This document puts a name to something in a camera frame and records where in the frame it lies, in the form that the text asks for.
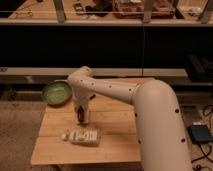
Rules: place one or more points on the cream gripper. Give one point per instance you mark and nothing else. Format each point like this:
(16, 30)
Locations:
(81, 100)

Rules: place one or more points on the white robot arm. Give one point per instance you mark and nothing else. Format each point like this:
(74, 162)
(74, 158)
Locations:
(160, 129)

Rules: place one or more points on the white sponge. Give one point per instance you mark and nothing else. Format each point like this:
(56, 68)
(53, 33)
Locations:
(86, 118)

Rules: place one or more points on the white plastic bottle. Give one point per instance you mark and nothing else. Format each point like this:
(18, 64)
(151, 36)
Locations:
(82, 136)

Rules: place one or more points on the green bowl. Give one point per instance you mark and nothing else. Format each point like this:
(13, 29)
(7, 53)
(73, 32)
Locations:
(56, 93)

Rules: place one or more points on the black foot pedal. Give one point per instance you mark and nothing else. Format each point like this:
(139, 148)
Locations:
(200, 134)

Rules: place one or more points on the long wooden shelf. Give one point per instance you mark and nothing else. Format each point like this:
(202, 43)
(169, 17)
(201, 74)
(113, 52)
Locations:
(107, 12)

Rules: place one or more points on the black box on right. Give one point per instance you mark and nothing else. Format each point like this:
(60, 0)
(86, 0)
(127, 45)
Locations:
(199, 69)

